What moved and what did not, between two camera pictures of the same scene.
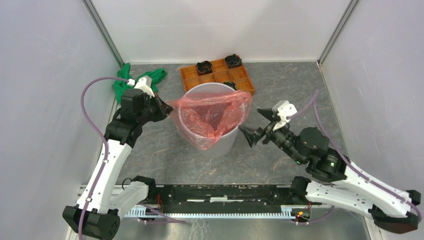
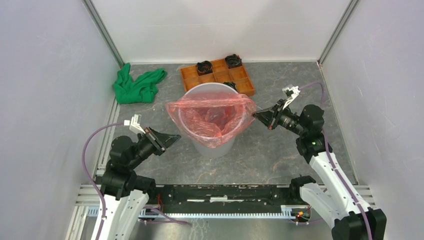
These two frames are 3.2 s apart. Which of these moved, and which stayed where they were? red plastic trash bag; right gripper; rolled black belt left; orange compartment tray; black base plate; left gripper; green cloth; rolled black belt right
Moved: left gripper; red plastic trash bag; right gripper
Stayed: orange compartment tray; black base plate; rolled black belt left; rolled black belt right; green cloth
